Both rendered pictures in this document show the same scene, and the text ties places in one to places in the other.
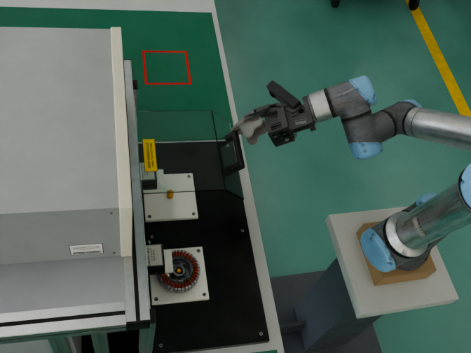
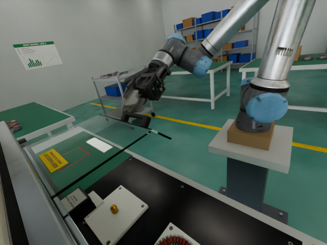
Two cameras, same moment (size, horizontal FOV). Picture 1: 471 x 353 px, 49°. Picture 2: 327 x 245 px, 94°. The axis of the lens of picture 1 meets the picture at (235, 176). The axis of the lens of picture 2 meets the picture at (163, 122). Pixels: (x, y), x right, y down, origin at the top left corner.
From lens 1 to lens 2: 0.96 m
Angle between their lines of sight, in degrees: 34
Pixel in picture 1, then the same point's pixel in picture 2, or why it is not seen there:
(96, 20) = not seen: hidden behind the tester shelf
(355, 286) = (263, 158)
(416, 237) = (287, 62)
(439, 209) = (291, 15)
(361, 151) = (204, 63)
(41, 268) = not seen: outside the picture
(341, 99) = (170, 45)
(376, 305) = (284, 156)
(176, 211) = (128, 216)
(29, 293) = not seen: outside the picture
